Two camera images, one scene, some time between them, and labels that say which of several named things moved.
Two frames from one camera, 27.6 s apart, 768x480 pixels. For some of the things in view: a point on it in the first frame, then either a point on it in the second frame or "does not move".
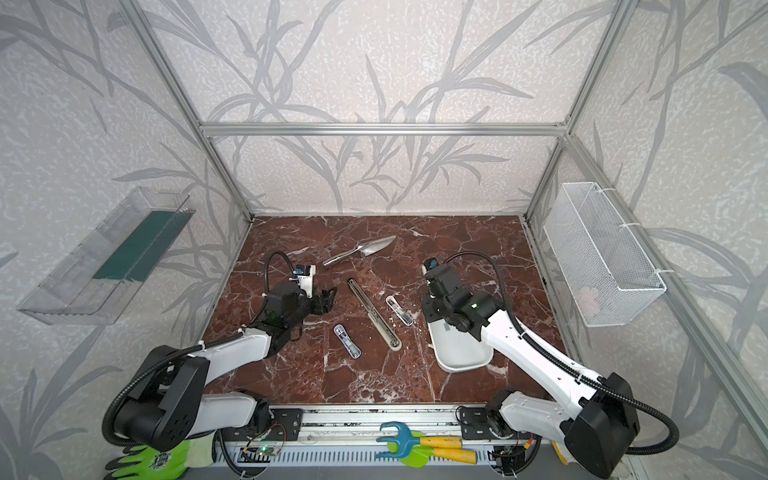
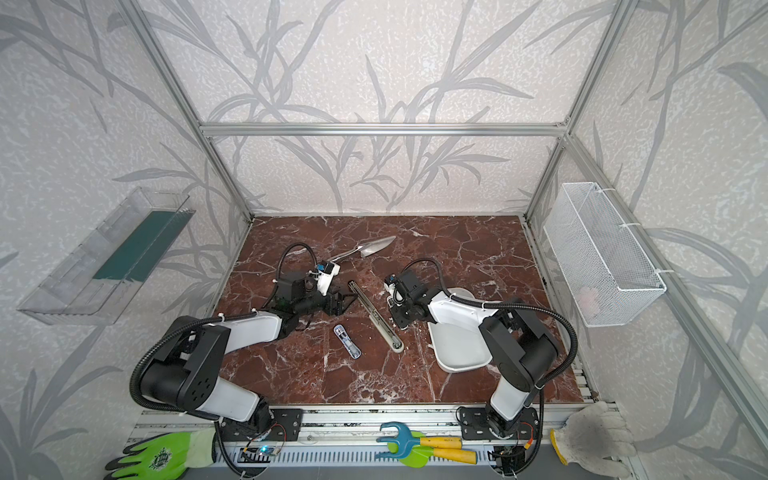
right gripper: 437,280 → 399,309
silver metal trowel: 367,249 does not move
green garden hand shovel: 420,456 does not move
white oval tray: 457,350 does not move
